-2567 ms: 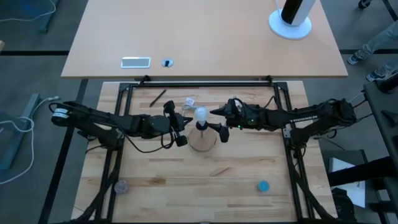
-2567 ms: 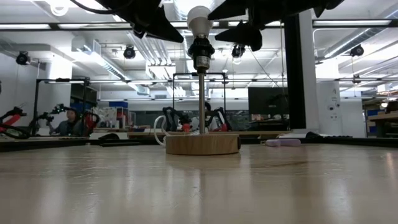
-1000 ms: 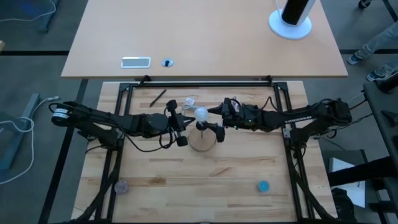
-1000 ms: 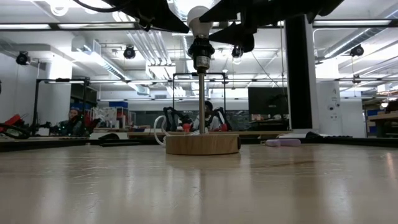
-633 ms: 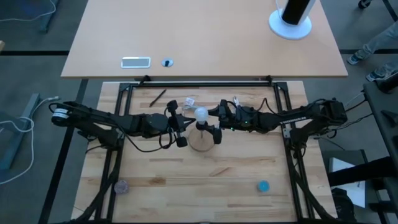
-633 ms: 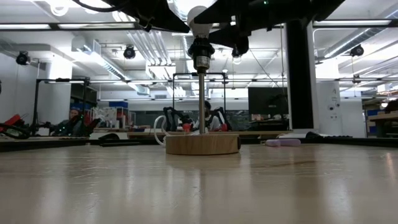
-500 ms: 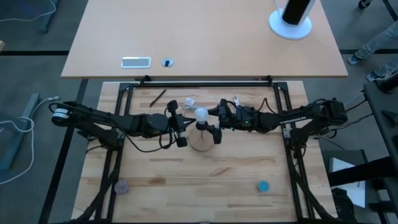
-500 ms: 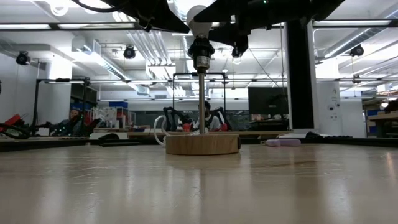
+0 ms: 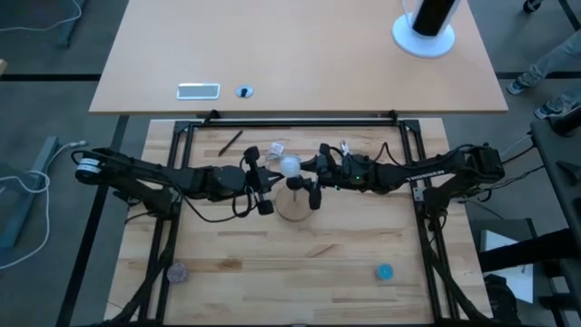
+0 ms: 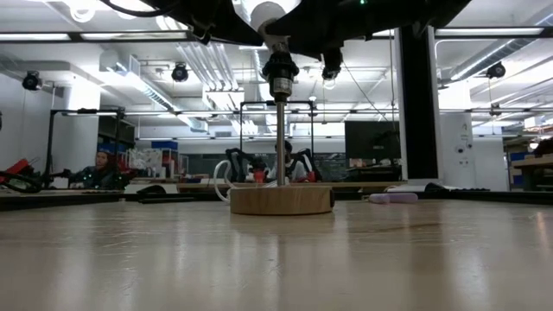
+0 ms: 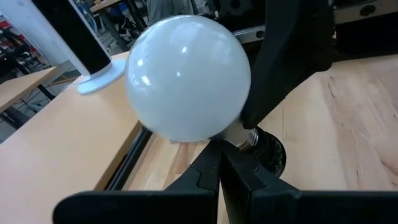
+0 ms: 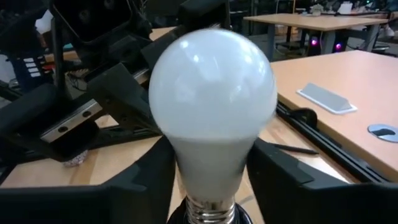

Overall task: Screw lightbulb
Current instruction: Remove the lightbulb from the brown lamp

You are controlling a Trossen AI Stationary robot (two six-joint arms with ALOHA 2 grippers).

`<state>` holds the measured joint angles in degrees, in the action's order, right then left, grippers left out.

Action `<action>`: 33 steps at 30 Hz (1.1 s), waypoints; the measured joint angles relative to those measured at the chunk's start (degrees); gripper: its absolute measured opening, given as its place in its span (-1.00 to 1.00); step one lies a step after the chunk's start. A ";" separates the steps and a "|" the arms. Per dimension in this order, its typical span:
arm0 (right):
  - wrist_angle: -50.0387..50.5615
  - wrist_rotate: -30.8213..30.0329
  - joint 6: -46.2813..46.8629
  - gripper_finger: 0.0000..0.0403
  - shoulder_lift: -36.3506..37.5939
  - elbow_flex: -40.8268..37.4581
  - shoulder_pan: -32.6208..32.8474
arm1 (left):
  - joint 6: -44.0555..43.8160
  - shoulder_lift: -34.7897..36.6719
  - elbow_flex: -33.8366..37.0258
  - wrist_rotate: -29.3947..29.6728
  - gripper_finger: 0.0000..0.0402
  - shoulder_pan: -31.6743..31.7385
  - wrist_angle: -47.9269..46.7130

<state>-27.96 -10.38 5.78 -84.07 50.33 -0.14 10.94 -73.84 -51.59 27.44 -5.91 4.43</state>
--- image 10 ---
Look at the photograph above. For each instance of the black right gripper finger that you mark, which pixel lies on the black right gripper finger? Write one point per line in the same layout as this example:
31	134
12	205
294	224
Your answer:
307	30

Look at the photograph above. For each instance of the person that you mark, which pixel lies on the person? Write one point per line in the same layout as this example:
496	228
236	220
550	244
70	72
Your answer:
294	170
99	173

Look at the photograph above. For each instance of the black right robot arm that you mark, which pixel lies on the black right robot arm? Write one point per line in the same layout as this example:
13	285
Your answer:
436	10

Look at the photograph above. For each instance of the wooden storage shelf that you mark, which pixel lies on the wooden storage shelf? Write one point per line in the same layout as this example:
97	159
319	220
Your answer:
529	163

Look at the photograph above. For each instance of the black background rig frame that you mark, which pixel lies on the black background rig frame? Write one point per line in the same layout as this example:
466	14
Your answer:
86	111
298	103

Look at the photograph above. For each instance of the red and black background robot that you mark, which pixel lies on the red and black background robot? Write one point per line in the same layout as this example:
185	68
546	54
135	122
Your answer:
17	170

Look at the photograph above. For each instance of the black aluminium rig frame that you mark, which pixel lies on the black aluminium rig frame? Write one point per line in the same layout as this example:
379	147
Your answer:
65	201

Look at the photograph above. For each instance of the purple oblong object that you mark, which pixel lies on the purple oblong object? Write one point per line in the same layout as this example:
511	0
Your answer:
393	198

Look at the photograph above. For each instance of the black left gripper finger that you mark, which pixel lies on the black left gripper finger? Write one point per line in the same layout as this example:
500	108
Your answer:
235	23

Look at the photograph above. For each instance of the lamp with round wooden base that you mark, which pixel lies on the lamp with round wooden base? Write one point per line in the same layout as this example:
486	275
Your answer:
283	201

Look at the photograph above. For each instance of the black ceiling spotlight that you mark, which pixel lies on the black ceiling spotlight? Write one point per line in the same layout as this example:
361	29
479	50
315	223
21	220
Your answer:
329	74
31	80
496	71
179	72

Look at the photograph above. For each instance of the white lightbulb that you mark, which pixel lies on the white lightbulb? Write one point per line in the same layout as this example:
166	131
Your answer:
264	15

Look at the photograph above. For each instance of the blue storage bin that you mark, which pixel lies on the blue storage bin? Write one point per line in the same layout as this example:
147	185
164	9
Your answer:
164	145

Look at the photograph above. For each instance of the black monitor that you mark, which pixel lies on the black monitor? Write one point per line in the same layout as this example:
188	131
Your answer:
371	140

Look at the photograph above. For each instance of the black background robot arm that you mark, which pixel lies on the black background robot arm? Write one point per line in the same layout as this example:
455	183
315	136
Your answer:
244	164
311	166

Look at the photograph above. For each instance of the white round stand base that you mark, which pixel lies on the white round stand base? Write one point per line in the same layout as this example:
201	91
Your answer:
419	108

